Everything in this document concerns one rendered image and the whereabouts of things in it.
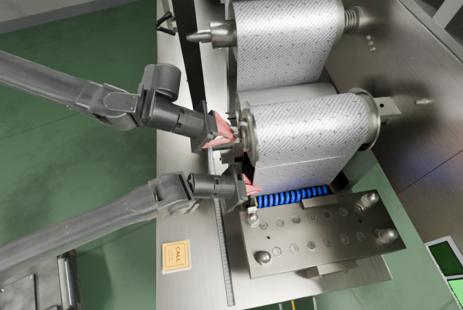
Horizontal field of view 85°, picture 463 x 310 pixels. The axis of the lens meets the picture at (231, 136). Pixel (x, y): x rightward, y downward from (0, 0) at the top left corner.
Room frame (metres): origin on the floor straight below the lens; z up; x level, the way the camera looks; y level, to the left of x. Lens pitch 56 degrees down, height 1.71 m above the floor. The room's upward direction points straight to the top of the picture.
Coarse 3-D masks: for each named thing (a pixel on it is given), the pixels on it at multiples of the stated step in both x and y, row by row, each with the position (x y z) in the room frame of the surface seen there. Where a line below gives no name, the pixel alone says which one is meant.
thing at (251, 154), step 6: (360, 96) 0.38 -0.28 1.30; (366, 102) 0.36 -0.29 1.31; (366, 108) 0.34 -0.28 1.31; (246, 114) 0.33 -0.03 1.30; (372, 120) 0.32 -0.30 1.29; (252, 132) 0.29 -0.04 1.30; (252, 138) 0.28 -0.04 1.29; (366, 138) 0.30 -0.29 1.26; (252, 144) 0.27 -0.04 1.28; (252, 150) 0.26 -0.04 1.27; (252, 156) 0.26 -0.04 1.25
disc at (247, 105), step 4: (244, 104) 0.38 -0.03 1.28; (248, 104) 0.35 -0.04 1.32; (244, 108) 0.37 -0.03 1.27; (248, 108) 0.34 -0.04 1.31; (252, 112) 0.32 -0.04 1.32; (252, 116) 0.31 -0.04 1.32; (252, 120) 0.30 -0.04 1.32; (252, 124) 0.30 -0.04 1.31; (256, 128) 0.29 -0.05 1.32; (256, 132) 0.28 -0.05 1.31; (256, 136) 0.27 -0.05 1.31; (256, 140) 0.27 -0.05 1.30; (256, 144) 0.26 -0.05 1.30; (256, 148) 0.26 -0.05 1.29; (256, 152) 0.25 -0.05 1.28; (256, 156) 0.25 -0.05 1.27; (252, 160) 0.27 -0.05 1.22; (256, 160) 0.25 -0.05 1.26; (252, 164) 0.26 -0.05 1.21; (256, 164) 0.24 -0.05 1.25
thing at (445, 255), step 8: (432, 248) 0.10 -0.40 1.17; (440, 248) 0.09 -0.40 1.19; (448, 248) 0.09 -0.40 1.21; (440, 256) 0.08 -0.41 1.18; (448, 256) 0.08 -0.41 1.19; (440, 264) 0.07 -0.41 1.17; (448, 264) 0.06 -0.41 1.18; (456, 264) 0.06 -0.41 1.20; (448, 272) 0.05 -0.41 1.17; (456, 272) 0.05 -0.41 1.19
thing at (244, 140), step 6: (240, 120) 0.33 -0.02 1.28; (246, 120) 0.33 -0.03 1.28; (240, 126) 0.31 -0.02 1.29; (246, 126) 0.31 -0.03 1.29; (240, 132) 0.31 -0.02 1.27; (246, 132) 0.30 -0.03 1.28; (240, 138) 0.30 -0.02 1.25; (246, 138) 0.29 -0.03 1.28; (240, 144) 0.30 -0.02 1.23; (246, 144) 0.28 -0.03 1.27; (246, 150) 0.28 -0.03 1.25
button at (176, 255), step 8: (184, 240) 0.16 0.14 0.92; (168, 248) 0.14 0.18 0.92; (176, 248) 0.14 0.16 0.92; (184, 248) 0.14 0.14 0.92; (168, 256) 0.12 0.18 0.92; (176, 256) 0.12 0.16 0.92; (184, 256) 0.12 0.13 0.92; (168, 264) 0.10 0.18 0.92; (176, 264) 0.10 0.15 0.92; (184, 264) 0.10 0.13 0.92
